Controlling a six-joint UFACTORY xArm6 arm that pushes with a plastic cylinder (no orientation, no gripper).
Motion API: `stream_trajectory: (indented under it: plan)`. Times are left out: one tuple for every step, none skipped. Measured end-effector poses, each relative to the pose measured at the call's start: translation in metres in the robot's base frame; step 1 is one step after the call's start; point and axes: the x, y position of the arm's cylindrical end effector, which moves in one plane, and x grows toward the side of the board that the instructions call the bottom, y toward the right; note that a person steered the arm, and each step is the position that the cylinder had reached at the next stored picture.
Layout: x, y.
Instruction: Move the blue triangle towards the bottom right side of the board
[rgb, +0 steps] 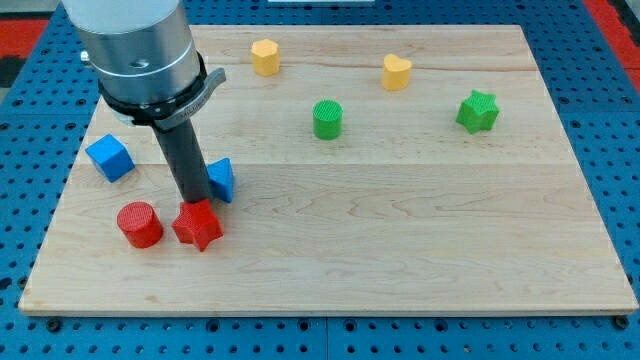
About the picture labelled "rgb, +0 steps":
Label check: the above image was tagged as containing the blue triangle block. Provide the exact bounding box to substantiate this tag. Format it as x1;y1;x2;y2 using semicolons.
206;158;235;203

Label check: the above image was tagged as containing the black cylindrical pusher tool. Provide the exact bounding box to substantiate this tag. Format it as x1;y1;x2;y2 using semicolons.
153;120;213;203

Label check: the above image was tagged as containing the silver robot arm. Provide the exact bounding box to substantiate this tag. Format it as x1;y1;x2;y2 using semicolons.
62;0;226;132

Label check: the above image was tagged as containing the wooden board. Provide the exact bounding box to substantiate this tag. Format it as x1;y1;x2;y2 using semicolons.
19;25;638;317

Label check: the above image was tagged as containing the green cylinder block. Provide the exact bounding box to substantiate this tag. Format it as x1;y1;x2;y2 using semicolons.
312;99;343;140

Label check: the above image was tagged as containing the red star block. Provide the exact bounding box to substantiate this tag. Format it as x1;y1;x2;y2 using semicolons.
172;199;224;252

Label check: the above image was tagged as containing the yellow heart block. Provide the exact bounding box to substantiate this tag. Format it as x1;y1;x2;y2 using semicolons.
381;54;413;91

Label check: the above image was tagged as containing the yellow hexagon block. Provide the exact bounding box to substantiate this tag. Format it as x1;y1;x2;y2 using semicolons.
251;39;280;77

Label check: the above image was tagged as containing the green star block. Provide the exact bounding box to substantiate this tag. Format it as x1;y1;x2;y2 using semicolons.
456;90;500;134

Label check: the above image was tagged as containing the red cylinder block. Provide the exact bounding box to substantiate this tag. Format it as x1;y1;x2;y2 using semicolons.
116;201;163;249

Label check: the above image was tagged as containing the blue cube block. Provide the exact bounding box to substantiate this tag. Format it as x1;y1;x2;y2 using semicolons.
85;134;135;183

